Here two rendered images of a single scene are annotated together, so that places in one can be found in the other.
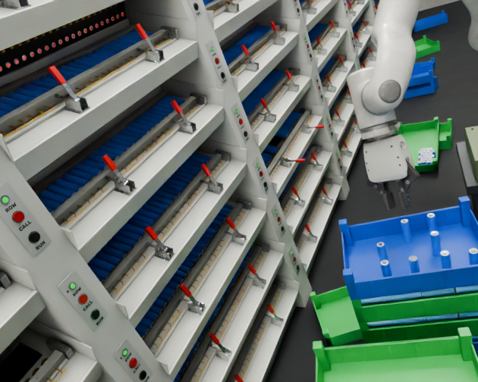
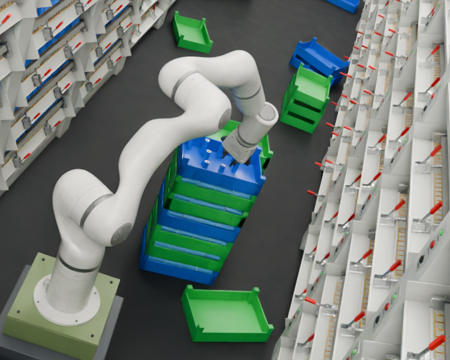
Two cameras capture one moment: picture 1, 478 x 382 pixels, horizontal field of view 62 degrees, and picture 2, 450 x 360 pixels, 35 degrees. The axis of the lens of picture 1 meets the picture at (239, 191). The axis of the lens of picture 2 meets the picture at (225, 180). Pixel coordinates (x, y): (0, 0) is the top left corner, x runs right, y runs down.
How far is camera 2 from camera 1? 2.99 m
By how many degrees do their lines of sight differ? 108
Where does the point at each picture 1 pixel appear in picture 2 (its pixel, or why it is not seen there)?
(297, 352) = (276, 306)
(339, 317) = (242, 321)
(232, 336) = (326, 235)
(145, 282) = (373, 141)
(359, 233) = (249, 187)
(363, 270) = (246, 173)
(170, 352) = (353, 173)
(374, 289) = not seen: hidden behind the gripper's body
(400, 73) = not seen: hidden behind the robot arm
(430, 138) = not seen: outside the picture
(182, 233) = (371, 163)
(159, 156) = (396, 129)
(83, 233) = (397, 94)
